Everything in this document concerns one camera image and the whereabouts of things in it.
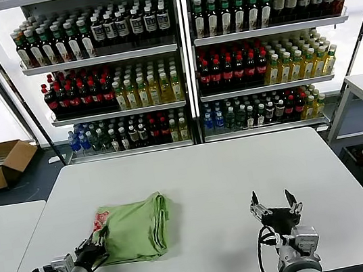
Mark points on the green-label dark tea bottle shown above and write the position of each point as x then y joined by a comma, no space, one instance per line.
212,18
254,12
88,45
47,51
200,20
34,52
240,14
267,10
61,49
74,47
227,16

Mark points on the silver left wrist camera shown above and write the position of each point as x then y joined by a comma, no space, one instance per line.
62,265

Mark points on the black window frame post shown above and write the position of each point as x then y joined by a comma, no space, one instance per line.
357,48
8,83

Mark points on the orange-label dark tea bottle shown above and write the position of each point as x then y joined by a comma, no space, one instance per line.
23,53

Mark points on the blue water bottle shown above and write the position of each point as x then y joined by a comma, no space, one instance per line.
220,122
209,125
84,143
74,144

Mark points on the white-cap dark drink bottle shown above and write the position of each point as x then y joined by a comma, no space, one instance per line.
114,141
251,118
124,139
134,137
270,112
261,116
280,111
143,135

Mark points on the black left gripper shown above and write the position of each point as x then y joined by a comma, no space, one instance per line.
90,257

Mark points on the green polo shirt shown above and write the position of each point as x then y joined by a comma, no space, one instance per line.
134,228

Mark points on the clear water bottle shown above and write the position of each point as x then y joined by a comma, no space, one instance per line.
95,142
104,141
231,121
241,119

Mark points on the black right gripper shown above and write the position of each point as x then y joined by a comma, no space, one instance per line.
282,218

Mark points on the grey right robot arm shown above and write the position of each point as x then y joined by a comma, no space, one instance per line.
300,267

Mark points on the yellow juice bottle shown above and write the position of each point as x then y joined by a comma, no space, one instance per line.
154,93
286,70
177,90
309,67
330,64
274,72
319,106
184,130
131,97
298,69
166,92
121,98
174,131
143,95
309,108
320,65

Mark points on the red-cap cola bottle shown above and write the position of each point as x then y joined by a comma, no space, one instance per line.
108,97
251,72
96,99
299,108
205,79
228,76
263,70
217,77
74,102
289,110
85,100
51,105
62,104
165,132
240,74
155,134

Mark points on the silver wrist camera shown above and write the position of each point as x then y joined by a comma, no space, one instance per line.
305,238
62,265

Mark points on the grey metal shelf unit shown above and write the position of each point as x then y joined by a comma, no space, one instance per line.
101,59
268,30

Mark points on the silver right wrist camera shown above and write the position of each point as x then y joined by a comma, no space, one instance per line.
305,238

